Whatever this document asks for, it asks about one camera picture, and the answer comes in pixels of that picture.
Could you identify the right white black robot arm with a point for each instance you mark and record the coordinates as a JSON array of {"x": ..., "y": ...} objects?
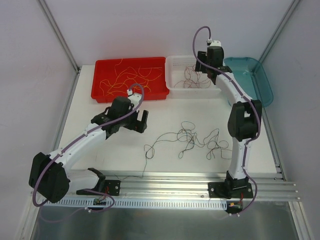
[{"x": 243, "y": 125}]

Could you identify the right aluminium frame post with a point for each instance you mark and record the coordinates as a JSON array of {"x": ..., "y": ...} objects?
[{"x": 279, "y": 29}]

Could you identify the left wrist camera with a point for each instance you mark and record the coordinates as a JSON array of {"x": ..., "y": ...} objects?
[{"x": 134, "y": 98}]

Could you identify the aluminium extrusion rail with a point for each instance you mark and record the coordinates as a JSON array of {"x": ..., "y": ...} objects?
[{"x": 266, "y": 187}]

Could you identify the teal transparent plastic tray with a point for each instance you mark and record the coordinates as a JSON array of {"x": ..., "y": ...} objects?
[{"x": 251, "y": 76}]

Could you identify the white slotted cable duct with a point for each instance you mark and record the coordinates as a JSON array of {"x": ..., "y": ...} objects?
[{"x": 144, "y": 203}]

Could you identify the left aluminium frame post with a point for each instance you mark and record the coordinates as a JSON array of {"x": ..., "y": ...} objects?
[{"x": 57, "y": 32}]

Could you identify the white perforated plastic basket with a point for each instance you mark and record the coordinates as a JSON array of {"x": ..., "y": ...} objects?
[{"x": 184, "y": 82}]

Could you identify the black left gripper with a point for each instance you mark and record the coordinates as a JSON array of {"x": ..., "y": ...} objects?
[{"x": 137, "y": 122}]

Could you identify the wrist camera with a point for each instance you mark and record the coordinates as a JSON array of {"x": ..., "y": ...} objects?
[
  {"x": 213, "y": 43},
  {"x": 134, "y": 98}
]

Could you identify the aluminium frame post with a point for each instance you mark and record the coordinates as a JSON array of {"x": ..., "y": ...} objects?
[
  {"x": 279, "y": 29},
  {"x": 57, "y": 32}
]

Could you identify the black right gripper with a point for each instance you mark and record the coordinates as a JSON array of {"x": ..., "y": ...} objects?
[{"x": 200, "y": 64}]

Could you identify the red plastic tray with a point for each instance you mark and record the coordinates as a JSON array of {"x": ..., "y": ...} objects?
[{"x": 113, "y": 77}]

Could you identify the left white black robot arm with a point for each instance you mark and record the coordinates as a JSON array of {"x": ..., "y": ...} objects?
[{"x": 51, "y": 175}]

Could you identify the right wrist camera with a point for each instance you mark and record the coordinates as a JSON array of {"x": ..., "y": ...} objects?
[{"x": 213, "y": 43}]

